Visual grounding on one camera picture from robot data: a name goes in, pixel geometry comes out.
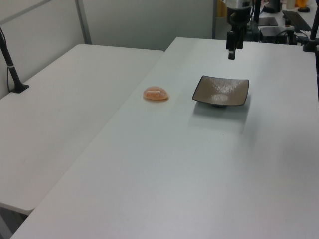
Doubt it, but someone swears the dark monitor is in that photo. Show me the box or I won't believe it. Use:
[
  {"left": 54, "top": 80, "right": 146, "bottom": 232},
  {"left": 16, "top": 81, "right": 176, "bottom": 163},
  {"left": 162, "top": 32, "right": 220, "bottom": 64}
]
[{"left": 263, "top": 0, "right": 282, "bottom": 13}]

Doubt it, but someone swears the black clamp pole stand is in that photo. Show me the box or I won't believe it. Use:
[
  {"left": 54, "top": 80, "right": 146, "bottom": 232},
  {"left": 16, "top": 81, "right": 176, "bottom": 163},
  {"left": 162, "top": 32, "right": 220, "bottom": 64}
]
[{"left": 302, "top": 14, "right": 319, "bottom": 53}]

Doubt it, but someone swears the grey partition post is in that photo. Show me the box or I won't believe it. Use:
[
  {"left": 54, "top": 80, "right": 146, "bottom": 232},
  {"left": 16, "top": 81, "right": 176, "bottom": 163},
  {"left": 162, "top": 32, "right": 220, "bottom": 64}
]
[{"left": 74, "top": 0, "right": 93, "bottom": 46}]

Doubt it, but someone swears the orange bread roll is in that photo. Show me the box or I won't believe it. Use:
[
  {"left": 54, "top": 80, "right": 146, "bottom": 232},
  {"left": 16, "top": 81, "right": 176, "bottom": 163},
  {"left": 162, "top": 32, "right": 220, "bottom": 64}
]
[{"left": 143, "top": 85, "right": 170, "bottom": 103}]

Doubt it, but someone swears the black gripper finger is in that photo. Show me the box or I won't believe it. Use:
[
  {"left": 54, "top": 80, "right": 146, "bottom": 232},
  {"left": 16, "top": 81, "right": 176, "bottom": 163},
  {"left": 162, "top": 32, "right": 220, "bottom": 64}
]
[
  {"left": 226, "top": 31, "right": 237, "bottom": 60},
  {"left": 236, "top": 27, "right": 244, "bottom": 49}
]

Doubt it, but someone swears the square brown ceramic plate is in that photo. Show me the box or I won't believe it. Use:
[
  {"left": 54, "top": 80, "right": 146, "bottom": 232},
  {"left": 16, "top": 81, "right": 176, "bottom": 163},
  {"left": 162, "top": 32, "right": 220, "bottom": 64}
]
[{"left": 191, "top": 75, "right": 250, "bottom": 109}]

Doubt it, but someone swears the black pole with white band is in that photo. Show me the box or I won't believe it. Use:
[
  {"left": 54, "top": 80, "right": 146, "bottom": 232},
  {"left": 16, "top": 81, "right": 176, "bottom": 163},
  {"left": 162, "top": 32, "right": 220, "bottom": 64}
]
[{"left": 0, "top": 25, "right": 30, "bottom": 94}]

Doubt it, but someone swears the black keyboard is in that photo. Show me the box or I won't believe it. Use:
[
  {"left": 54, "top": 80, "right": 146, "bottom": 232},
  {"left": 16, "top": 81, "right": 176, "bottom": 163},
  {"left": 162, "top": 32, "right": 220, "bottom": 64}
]
[{"left": 282, "top": 10, "right": 313, "bottom": 29}]

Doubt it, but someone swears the brown cardboard box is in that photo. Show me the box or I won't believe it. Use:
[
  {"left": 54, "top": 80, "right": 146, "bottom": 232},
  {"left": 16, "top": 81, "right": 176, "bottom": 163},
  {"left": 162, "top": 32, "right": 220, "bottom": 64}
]
[{"left": 216, "top": 0, "right": 228, "bottom": 18}]

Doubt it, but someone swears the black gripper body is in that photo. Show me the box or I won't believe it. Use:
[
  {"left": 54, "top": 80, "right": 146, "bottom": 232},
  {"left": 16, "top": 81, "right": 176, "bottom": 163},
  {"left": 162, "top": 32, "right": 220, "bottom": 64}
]
[{"left": 227, "top": 6, "right": 252, "bottom": 35}]

